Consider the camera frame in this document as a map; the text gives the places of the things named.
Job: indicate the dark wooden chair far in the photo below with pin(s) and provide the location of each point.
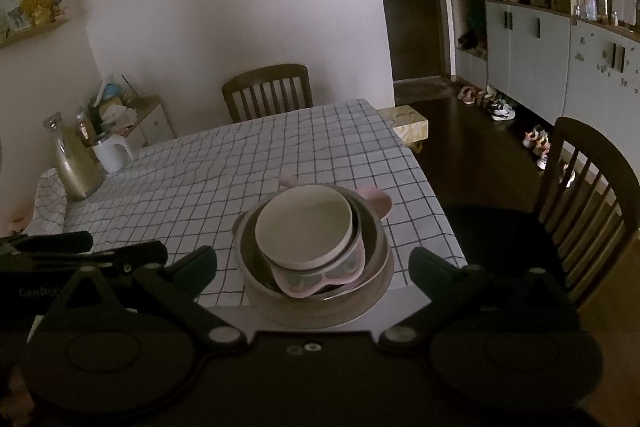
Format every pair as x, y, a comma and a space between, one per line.
268, 91

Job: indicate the dark wooden chair right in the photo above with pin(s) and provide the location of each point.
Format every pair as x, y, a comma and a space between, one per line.
584, 218

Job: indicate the small colourful shoes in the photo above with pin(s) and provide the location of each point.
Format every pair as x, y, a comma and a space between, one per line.
537, 141

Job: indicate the large stainless steel bowl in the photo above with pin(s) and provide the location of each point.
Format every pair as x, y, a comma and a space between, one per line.
335, 305

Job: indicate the white electric kettle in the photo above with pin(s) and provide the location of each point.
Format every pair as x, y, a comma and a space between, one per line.
113, 152

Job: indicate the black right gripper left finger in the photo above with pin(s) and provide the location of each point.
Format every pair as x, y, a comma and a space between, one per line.
143, 351

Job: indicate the white drawer side cabinet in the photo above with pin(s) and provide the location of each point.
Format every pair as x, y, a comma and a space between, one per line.
151, 127

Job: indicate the black white sneaker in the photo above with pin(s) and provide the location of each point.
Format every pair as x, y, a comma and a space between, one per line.
501, 110

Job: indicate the dark wooden chair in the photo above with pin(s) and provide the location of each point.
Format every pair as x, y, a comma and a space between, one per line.
268, 91
584, 218

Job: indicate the small steel bowl pink rim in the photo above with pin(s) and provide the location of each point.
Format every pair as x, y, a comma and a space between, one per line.
345, 269

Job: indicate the pink shoes pair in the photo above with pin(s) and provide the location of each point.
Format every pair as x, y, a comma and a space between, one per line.
470, 95

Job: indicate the yellow flower decoration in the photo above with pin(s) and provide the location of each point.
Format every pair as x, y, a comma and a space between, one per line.
42, 12

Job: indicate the gold thermos carafe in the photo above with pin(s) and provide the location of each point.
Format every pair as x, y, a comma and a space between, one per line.
77, 169

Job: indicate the white wall cabinet unit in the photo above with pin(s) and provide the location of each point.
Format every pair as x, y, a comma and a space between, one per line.
554, 58

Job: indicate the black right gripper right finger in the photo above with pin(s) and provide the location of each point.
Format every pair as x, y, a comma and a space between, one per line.
495, 345

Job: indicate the tissue box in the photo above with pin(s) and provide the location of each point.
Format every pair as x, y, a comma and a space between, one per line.
118, 117

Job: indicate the wooden wall shelf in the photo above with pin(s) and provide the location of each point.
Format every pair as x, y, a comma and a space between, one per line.
26, 19

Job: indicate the checkered white tablecloth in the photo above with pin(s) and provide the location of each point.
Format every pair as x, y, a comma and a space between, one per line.
187, 192

